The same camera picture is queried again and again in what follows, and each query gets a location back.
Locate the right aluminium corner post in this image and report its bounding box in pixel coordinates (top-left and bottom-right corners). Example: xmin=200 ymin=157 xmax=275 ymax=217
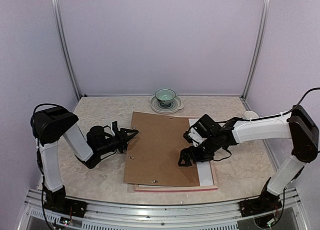
xmin=241 ymin=0 xmax=271 ymax=101

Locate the aluminium front rail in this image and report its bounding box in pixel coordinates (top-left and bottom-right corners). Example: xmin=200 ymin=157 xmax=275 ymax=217
xmin=18 ymin=190 xmax=308 ymax=230

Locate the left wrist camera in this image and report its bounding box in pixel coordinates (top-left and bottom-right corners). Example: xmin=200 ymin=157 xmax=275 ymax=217
xmin=110 ymin=121 xmax=119 ymax=136

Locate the left aluminium corner post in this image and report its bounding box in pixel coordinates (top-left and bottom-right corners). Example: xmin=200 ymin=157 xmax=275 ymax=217
xmin=51 ymin=0 xmax=82 ymax=101

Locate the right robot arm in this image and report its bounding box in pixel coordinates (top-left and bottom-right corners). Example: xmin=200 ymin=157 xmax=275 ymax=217
xmin=178 ymin=103 xmax=320 ymax=212

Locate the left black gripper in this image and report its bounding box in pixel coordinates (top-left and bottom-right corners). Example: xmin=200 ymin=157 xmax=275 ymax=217
xmin=96 ymin=128 xmax=139 ymax=156

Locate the green ceramic bowl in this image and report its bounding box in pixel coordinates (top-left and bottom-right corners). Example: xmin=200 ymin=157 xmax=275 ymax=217
xmin=155 ymin=89 xmax=176 ymax=108

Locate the striped ceramic plate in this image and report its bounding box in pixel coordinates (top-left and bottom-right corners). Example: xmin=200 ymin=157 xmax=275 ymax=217
xmin=149 ymin=96 xmax=184 ymax=114

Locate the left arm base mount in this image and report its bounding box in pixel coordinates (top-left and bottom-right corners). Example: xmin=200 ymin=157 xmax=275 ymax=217
xmin=44 ymin=186 xmax=88 ymax=218

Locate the light blue mug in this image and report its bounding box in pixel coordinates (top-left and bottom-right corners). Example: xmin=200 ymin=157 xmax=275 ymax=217
xmin=243 ymin=110 xmax=259 ymax=119

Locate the pink wooden picture frame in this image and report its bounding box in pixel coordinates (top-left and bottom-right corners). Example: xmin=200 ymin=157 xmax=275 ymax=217
xmin=134 ymin=161 xmax=218 ymax=193

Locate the aluminium corner post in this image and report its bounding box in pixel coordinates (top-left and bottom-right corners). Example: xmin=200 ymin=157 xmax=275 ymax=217
xmin=241 ymin=0 xmax=271 ymax=101
xmin=51 ymin=0 xmax=82 ymax=101

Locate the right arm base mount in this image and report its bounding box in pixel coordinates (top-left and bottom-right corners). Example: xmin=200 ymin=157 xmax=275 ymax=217
xmin=239 ymin=188 xmax=283 ymax=217

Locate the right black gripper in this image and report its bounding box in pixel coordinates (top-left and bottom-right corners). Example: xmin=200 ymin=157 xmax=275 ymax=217
xmin=178 ymin=135 xmax=219 ymax=167

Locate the brown backing board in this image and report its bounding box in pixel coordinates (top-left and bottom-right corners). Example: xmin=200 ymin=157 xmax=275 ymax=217
xmin=123 ymin=112 xmax=200 ymax=187

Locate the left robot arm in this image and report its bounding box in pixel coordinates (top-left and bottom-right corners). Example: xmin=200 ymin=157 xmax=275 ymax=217
xmin=30 ymin=103 xmax=139 ymax=213

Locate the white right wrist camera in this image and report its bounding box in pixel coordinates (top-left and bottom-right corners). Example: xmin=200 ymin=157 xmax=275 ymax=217
xmin=183 ymin=127 xmax=204 ymax=147

